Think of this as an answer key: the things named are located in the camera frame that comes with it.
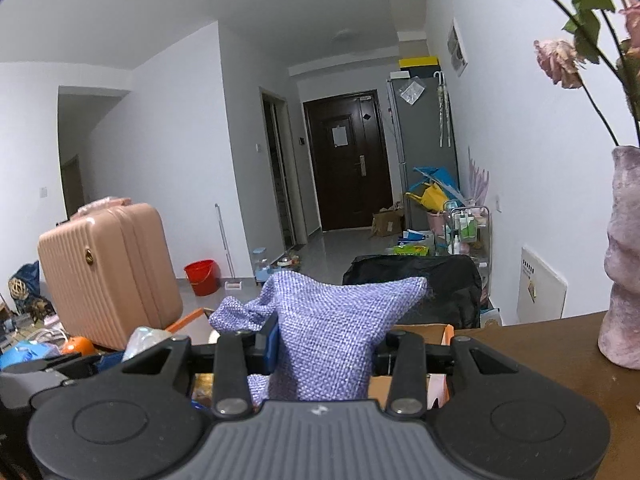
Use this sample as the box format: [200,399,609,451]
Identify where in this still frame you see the white mop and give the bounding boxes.
[215,203,243,291]

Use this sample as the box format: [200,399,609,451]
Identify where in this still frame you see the pink textured vase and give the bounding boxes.
[598,146,640,370]

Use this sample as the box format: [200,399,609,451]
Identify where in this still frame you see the black bag on chair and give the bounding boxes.
[342,254,483,331]

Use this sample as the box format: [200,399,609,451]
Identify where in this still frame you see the rolling cart with bottles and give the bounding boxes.
[445,200,491,281]

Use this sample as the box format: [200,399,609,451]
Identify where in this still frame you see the grey refrigerator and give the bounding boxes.
[386,76,458,231]

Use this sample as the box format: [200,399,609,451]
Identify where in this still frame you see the white flat panel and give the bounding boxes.
[520,246,568,325]

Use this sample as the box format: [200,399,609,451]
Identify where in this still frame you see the yellow and black box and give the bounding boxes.
[398,56,442,78]

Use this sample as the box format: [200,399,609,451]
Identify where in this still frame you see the red plastic bucket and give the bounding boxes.
[183,259,220,297]

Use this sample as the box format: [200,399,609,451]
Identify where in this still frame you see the purple woven pouch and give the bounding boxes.
[207,270,429,403]

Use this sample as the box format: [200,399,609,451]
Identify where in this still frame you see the clear bag on refrigerator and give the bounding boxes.
[398,80,426,106]

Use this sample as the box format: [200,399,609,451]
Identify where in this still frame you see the yellow bag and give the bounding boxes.
[420,182,448,212]

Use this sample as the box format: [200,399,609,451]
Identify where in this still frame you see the pink ribbed suitcase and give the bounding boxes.
[37,197,184,351]

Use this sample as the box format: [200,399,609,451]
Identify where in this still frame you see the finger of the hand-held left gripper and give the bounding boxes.
[95,351,126,374]

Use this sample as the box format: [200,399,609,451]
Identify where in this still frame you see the pink bin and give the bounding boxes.
[426,210,451,236]

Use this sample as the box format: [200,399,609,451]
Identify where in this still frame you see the white wall panel box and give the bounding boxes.
[446,18,468,77]

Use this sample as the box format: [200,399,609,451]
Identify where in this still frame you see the brown cardboard box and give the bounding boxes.
[370,207,405,238]

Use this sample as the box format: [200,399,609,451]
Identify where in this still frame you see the pile of colourful packets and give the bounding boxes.
[392,230,432,256]

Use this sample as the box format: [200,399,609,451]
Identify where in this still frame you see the blue pet feeder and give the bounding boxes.
[252,246,301,285]

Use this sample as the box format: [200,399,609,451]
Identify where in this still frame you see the crumpled clear plastic bag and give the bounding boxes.
[121,326,173,361]

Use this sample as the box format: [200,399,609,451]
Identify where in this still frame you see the dark side door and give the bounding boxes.
[260,87,306,251]

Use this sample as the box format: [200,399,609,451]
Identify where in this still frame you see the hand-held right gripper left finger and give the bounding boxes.
[120,315,281,420]

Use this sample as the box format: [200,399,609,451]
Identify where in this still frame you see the red cardboard box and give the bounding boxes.
[165,307,456,411]

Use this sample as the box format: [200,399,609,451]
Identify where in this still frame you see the white charging cable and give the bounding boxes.
[20,327,66,346]

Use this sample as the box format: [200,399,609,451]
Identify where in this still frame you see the blue tissue pack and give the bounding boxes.
[0,341,61,371]

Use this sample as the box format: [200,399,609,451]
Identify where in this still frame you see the blue folding rack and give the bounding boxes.
[405,165,458,201]

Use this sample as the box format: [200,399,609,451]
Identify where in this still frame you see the bunch of dried pink roses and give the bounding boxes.
[392,0,640,146]

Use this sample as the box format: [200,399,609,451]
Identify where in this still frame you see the dark brown entrance door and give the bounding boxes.
[303,90,393,232]

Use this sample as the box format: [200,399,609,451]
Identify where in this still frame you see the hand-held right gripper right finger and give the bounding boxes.
[371,329,523,417]

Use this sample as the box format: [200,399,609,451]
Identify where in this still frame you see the orange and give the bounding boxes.
[61,336,96,358]

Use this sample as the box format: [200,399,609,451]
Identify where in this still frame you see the dark blue bag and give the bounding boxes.
[7,261,41,313]

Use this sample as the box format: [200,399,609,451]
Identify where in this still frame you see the folded white umbrella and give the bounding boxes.
[434,71,453,148]

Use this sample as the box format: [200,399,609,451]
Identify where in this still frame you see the pink pampas decoration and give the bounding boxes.
[467,146,491,206]

